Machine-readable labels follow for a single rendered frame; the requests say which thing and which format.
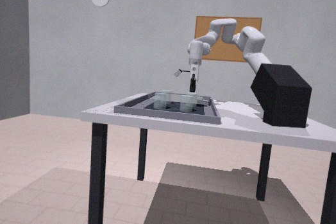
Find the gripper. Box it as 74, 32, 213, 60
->
189, 64, 201, 92

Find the clear glass jar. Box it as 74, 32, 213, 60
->
161, 90, 172, 104
180, 95, 193, 112
153, 92, 167, 109
187, 92, 197, 107

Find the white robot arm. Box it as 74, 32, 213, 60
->
187, 19, 271, 74

